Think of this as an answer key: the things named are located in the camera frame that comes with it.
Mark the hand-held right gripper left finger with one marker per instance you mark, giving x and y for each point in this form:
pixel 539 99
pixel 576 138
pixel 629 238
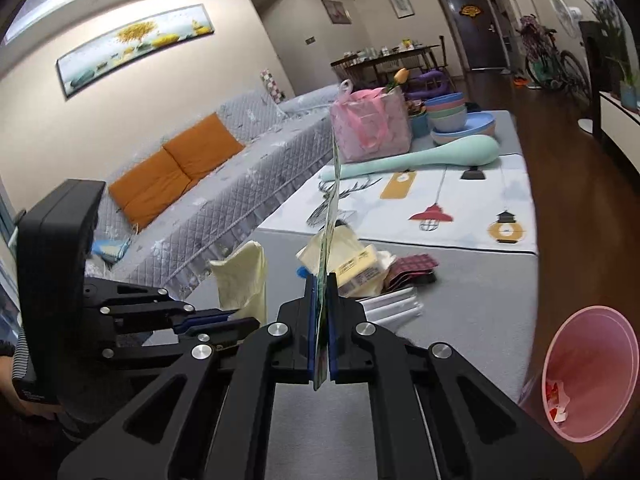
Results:
pixel 312 340

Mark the light blue cloth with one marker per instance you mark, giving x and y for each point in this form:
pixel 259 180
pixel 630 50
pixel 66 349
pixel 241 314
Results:
pixel 110 250

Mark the orange tulip toy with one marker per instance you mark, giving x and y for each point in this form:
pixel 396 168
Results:
pixel 400 76

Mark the blue plastic cup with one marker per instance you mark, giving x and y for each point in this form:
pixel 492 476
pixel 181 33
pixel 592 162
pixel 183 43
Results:
pixel 419 127

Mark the purple toy chair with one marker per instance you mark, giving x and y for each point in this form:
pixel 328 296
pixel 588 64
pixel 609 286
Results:
pixel 430 80

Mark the white standing fan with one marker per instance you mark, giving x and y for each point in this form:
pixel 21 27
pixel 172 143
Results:
pixel 562 12

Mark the tall black cabinet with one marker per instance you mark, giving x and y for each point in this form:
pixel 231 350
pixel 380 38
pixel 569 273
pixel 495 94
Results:
pixel 595 70

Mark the pale yellow paper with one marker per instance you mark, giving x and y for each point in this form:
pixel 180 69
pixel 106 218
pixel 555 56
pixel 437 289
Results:
pixel 240 280

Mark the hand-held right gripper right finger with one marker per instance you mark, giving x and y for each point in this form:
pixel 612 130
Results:
pixel 334 350

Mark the pink tote bag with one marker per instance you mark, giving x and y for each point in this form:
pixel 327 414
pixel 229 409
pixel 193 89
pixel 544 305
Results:
pixel 370 125

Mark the white printed mat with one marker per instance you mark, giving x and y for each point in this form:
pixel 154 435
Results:
pixel 465 195

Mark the small framed picture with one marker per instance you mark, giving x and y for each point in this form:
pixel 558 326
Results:
pixel 336 11

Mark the red white wrapper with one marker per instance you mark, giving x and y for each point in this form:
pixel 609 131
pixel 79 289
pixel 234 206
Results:
pixel 557 402

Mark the orange cushion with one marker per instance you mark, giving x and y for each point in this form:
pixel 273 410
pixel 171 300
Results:
pixel 205 145
pixel 150 185

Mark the pale yellow plastic wrapper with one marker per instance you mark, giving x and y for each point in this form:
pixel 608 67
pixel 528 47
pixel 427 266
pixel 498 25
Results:
pixel 345 240

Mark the dark door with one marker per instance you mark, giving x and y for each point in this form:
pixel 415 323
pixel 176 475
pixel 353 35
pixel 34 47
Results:
pixel 475 40

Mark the pink plastic bin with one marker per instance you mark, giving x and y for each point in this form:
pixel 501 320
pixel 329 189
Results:
pixel 590 350

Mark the green potted plant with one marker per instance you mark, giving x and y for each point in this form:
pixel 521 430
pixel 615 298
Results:
pixel 612 25

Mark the checked pillow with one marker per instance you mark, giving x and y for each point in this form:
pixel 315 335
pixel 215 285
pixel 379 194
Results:
pixel 272 87

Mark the framed scroll picture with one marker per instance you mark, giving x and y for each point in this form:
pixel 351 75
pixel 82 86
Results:
pixel 400 2

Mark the green printed packet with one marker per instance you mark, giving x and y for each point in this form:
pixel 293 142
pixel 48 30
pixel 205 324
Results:
pixel 331 220

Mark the dark red plaid packet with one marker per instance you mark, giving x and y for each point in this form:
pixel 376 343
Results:
pixel 415 267

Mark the white tissue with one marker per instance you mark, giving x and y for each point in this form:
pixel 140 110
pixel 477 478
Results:
pixel 387 262

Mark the wooden dining table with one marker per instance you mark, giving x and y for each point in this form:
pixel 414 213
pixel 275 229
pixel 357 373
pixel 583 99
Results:
pixel 385 55

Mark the grey quilted sofa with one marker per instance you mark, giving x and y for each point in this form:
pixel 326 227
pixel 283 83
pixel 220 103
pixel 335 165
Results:
pixel 260 160

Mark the white television cabinet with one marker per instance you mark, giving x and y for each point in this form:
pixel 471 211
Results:
pixel 620 130

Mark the yellow snack packet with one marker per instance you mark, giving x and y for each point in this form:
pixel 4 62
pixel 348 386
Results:
pixel 357 267

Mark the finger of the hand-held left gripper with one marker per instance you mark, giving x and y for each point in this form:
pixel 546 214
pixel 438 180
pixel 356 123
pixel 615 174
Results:
pixel 215 315
pixel 225 329

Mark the stack of pastel bowls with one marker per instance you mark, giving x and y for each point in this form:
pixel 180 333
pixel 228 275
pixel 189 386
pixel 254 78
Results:
pixel 445 110

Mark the mint green long pillow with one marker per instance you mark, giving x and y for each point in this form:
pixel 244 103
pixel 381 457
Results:
pixel 450 152

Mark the long wall painting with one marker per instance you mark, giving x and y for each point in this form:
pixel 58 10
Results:
pixel 135 35

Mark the bicycle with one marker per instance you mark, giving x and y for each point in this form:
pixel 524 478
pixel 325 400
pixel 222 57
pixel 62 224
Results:
pixel 545 55

